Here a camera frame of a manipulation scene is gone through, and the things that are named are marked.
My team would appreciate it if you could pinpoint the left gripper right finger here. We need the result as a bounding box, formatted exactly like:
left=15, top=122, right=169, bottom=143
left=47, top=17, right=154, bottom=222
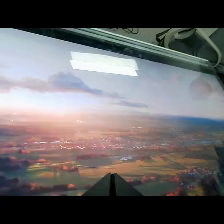
left=112, top=172, right=144, bottom=197

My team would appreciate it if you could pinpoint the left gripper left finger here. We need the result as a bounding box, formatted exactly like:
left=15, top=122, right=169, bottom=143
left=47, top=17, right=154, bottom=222
left=82, top=172, right=114, bottom=197

